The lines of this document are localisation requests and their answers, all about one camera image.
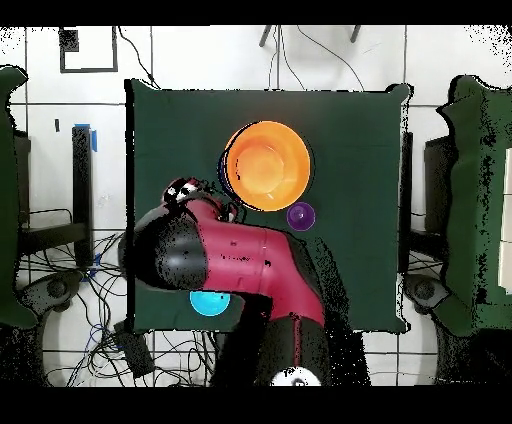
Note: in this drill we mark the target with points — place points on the small dark blue bowl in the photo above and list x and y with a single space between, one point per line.
221 176

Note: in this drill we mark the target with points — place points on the large yellow plastic bowl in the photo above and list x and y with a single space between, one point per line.
268 166

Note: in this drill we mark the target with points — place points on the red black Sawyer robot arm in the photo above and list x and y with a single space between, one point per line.
240 256

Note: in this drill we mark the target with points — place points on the blue tape strip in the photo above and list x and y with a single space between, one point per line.
94 140

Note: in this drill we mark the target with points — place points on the small cyan plastic bowl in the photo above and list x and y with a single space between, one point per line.
210 304

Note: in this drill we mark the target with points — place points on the purple plastic cup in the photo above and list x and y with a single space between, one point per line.
300 216

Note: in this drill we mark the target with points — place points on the black power strip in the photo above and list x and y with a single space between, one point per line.
134 352

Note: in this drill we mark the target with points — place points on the dark green tablecloth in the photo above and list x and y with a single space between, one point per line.
352 160

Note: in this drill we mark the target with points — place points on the green cloth side table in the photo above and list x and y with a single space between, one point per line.
8 200
468 200

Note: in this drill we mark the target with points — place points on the grey tripod leg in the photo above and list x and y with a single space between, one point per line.
266 36
355 35

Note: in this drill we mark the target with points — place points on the white boxes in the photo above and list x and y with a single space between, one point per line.
507 220

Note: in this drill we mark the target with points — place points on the black square frame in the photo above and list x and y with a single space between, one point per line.
88 70

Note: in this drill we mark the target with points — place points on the black pedestal leg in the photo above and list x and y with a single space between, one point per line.
424 290
56 288

